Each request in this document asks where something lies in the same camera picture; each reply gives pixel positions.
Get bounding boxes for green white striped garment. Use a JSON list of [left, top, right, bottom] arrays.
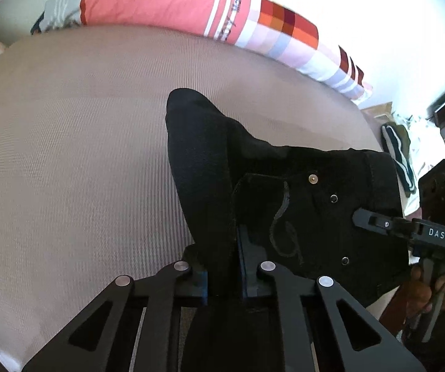
[[381, 122, 417, 197]]

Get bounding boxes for white crumpled cloth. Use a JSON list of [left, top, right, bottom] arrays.
[[393, 113, 445, 216]]

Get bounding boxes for beige bed mattress sheet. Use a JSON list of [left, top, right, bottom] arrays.
[[0, 26, 381, 371]]

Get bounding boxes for pink checkered long pillow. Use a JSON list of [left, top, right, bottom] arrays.
[[31, 0, 372, 104]]

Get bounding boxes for cardboard box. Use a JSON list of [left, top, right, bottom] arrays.
[[361, 102, 393, 124]]

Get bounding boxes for black pants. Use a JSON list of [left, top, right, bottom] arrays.
[[165, 87, 412, 372]]

